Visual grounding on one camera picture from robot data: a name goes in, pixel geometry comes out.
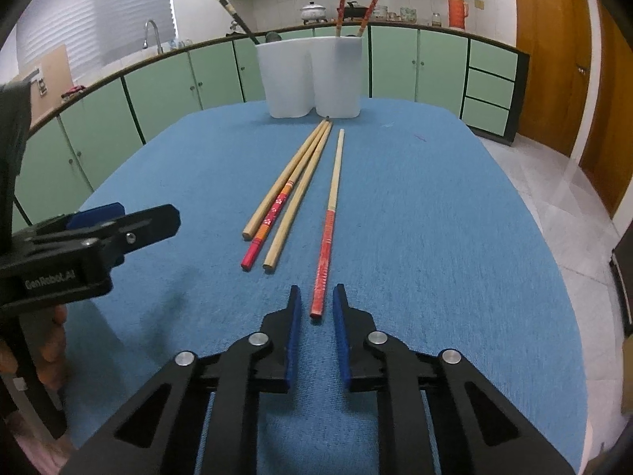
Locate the orange thermos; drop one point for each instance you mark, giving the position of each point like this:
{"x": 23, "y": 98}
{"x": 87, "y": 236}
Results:
{"x": 458, "y": 12}

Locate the pink garment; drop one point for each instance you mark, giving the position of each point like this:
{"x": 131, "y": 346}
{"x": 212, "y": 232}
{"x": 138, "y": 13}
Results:
{"x": 29, "y": 455}

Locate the metal kitchen faucet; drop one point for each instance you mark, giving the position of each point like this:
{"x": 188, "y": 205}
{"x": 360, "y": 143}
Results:
{"x": 157, "y": 34}

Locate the blue table mat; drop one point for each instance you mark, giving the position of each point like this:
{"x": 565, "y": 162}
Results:
{"x": 445, "y": 257}

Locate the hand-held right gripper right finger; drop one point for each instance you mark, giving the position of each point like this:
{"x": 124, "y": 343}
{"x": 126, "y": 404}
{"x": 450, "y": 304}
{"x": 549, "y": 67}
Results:
{"x": 341, "y": 336}

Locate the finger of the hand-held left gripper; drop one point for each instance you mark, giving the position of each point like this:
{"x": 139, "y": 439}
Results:
{"x": 148, "y": 222}
{"x": 94, "y": 217}

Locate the black wok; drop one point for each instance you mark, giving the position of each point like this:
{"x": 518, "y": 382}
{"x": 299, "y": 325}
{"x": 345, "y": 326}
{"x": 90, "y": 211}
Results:
{"x": 353, "y": 11}

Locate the clear bottles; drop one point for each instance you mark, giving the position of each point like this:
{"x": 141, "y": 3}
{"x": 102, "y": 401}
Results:
{"x": 181, "y": 43}

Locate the stack of bowls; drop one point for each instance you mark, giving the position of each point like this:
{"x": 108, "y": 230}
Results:
{"x": 382, "y": 14}

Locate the wooden door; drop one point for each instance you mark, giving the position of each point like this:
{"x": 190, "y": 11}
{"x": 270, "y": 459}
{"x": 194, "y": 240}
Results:
{"x": 613, "y": 133}
{"x": 549, "y": 59}

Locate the white two-compartment utensil holder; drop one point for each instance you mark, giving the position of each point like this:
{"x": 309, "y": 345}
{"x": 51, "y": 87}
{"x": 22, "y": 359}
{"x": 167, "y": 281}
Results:
{"x": 292, "y": 79}

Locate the red-ended wooden chopstick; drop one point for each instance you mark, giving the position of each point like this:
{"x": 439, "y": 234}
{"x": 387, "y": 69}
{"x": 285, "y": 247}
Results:
{"x": 341, "y": 5}
{"x": 373, "y": 5}
{"x": 327, "y": 237}

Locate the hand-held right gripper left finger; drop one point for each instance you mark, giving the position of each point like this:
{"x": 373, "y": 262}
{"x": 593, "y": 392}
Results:
{"x": 292, "y": 336}

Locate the plain wooden chopstick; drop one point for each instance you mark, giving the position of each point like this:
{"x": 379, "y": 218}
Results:
{"x": 281, "y": 183}
{"x": 292, "y": 212}

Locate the metal kettle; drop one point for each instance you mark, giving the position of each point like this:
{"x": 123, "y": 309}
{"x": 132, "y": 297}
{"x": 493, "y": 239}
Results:
{"x": 236, "y": 27}

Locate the green base cabinets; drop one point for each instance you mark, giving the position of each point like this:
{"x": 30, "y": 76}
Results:
{"x": 420, "y": 59}

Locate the red floral wooden chopstick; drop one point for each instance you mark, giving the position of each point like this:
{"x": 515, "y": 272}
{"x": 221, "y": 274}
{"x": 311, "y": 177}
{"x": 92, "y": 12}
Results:
{"x": 272, "y": 220}

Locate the white window blind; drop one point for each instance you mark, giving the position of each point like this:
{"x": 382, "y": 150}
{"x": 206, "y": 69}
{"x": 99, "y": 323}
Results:
{"x": 99, "y": 10}

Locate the wooden cutting board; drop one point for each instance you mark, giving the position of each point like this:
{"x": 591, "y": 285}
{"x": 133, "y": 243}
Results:
{"x": 54, "y": 67}

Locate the person's left hand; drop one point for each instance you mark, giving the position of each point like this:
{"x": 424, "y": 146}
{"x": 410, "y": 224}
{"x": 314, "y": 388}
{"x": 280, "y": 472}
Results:
{"x": 53, "y": 341}

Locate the dark glass-front cabinet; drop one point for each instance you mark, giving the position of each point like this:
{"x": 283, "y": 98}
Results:
{"x": 624, "y": 287}

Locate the metal spoon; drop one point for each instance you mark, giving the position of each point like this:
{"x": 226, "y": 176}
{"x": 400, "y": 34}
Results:
{"x": 272, "y": 37}

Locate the white cooking pot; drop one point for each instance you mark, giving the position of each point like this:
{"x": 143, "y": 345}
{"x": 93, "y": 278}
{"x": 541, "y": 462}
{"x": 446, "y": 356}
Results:
{"x": 313, "y": 12}

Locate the red cloth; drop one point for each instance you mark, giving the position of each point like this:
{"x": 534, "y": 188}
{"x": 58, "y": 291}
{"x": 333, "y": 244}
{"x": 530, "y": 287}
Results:
{"x": 73, "y": 92}

